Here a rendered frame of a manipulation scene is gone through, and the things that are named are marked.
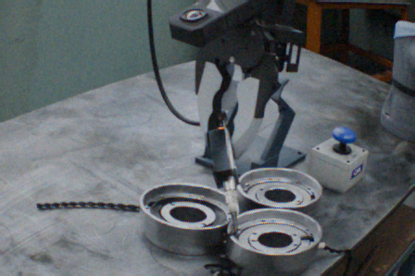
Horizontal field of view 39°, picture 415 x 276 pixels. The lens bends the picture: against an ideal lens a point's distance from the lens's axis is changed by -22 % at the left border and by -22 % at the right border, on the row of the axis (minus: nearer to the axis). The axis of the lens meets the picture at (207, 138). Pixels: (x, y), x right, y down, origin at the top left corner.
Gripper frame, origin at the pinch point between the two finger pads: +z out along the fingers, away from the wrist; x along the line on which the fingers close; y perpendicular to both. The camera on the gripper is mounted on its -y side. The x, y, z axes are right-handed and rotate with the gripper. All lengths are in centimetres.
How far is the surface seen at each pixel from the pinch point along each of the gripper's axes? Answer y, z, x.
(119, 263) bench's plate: -14.2, 11.8, -0.8
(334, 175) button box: 19.3, 5.0, -6.0
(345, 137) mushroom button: 20.6, -0.1, -5.7
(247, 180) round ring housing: 7.3, 5.7, 0.3
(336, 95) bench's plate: 56, 2, 15
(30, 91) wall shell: 86, 44, 157
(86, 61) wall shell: 119, 35, 157
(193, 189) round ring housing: 0.1, 6.3, 2.3
